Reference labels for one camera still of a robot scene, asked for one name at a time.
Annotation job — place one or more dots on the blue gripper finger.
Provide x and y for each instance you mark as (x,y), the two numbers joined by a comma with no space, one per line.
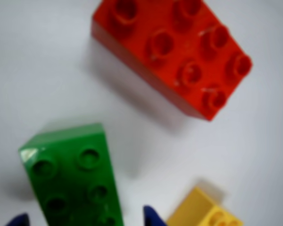
(19,221)
(153,219)

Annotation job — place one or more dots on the green 2x4 block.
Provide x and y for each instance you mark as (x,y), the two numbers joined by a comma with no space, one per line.
(70,179)

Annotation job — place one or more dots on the yellow 2x4 block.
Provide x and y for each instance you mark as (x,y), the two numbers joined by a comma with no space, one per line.
(202,207)

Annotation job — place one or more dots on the red 2x4 block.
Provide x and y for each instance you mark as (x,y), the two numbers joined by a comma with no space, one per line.
(179,58)

